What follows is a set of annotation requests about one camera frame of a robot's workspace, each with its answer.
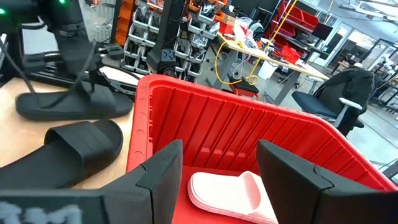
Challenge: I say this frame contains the black slide sandal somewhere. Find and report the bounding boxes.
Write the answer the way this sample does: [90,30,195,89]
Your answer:
[0,119,124,190]
[14,81,134,122]

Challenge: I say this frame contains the black office chair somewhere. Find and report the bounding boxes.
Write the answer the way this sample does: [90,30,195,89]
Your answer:
[291,66,377,137]

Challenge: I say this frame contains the white bucket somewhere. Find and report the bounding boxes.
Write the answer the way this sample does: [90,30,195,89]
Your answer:
[257,60,278,81]

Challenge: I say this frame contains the black pillar with X mark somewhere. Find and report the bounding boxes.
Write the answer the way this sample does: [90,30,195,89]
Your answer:
[145,0,189,75]

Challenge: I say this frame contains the red cart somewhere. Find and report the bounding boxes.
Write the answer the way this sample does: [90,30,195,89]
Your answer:
[228,73,261,101]

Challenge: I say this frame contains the black monitor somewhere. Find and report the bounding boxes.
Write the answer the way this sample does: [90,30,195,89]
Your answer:
[312,22,334,41]

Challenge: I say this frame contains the pink slide sandal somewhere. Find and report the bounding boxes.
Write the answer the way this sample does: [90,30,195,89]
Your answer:
[187,170,279,224]

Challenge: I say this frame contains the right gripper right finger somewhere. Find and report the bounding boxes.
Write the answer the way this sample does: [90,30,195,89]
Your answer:
[256,139,398,224]

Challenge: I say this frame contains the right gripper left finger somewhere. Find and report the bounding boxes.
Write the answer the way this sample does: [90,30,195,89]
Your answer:
[102,139,185,224]

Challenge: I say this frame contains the red plastic bin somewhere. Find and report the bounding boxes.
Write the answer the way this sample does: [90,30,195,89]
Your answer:
[126,73,398,224]

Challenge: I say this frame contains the orange shelf rack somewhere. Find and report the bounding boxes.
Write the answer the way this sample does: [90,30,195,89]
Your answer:
[113,0,136,47]

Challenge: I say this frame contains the white plastic bag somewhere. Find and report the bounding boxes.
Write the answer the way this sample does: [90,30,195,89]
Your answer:
[233,17,259,47]

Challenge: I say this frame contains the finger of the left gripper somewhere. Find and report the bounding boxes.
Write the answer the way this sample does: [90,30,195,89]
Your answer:
[92,68,106,90]
[78,73,94,95]

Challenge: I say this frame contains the wooden workshop desk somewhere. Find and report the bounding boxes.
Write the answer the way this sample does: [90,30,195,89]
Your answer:
[217,30,330,106]

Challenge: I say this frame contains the red basket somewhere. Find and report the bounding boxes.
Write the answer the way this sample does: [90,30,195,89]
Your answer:
[280,45,302,65]

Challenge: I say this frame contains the yellow cable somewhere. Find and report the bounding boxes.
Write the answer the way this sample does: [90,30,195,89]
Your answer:
[213,0,300,86]

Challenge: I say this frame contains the red wall bins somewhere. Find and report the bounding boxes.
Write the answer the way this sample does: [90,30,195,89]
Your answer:
[276,0,321,40]

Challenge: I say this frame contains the shelving with grey bins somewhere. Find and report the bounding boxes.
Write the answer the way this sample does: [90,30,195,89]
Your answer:
[119,0,220,80]

